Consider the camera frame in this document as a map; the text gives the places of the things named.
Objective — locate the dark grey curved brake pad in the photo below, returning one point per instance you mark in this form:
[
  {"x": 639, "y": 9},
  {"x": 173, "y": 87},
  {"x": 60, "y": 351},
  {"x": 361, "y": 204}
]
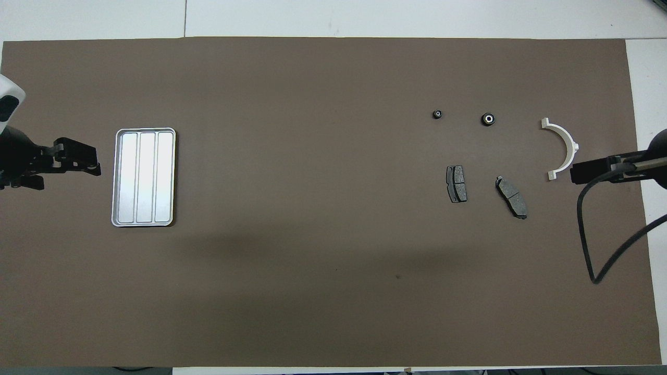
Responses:
[{"x": 511, "y": 197}]

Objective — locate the dark grey rectangular brake pad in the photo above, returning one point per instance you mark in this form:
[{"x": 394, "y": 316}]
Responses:
[{"x": 457, "y": 183}]

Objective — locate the white curved plastic bracket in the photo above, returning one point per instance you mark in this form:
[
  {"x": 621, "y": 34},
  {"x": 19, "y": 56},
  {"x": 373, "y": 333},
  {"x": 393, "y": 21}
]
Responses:
[{"x": 565, "y": 136}]

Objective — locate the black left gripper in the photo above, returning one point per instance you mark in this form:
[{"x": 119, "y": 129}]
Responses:
[{"x": 21, "y": 159}]

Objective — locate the brown table mat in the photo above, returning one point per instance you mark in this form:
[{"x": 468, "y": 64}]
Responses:
[{"x": 333, "y": 208}]

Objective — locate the large black bearing gear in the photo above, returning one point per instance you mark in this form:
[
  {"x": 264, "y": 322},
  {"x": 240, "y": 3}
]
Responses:
[{"x": 488, "y": 119}]

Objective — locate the silver metal tray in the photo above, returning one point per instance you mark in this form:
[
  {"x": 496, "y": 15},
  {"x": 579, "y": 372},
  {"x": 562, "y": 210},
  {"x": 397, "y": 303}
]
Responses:
[{"x": 146, "y": 177}]

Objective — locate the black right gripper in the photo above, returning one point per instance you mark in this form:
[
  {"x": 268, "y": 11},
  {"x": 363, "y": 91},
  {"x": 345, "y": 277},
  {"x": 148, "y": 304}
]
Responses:
[{"x": 661, "y": 148}]

